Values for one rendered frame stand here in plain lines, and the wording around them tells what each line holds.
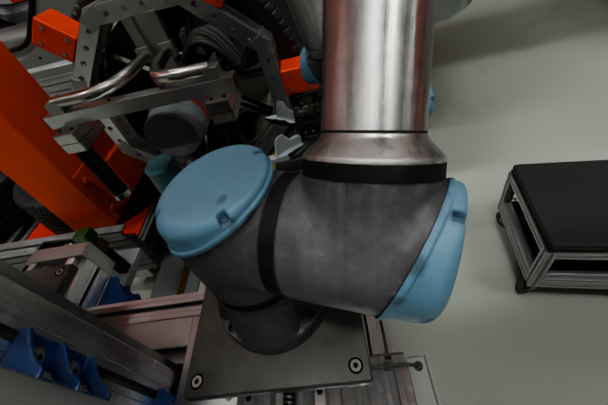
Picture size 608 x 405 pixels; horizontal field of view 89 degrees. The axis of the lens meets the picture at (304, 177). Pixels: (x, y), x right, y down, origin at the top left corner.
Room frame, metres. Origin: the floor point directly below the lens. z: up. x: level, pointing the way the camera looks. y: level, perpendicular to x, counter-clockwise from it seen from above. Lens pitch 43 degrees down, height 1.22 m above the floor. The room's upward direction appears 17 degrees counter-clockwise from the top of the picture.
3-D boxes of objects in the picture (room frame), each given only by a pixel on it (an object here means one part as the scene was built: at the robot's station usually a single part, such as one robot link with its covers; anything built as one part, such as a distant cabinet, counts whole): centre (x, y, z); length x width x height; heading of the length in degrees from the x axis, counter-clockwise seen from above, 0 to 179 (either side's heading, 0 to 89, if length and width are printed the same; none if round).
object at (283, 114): (0.62, 0.01, 0.86); 0.09 x 0.03 x 0.06; 44
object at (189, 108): (0.77, 0.26, 0.85); 0.21 x 0.14 x 0.14; 170
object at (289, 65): (0.79, -0.07, 0.85); 0.09 x 0.08 x 0.07; 80
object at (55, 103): (0.74, 0.36, 1.03); 0.19 x 0.18 x 0.11; 170
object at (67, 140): (0.67, 0.45, 0.93); 0.09 x 0.05 x 0.05; 170
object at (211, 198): (0.21, 0.08, 0.98); 0.13 x 0.12 x 0.14; 62
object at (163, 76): (0.70, 0.17, 1.03); 0.19 x 0.18 x 0.11; 170
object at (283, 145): (0.50, 0.03, 0.85); 0.09 x 0.03 x 0.06; 116
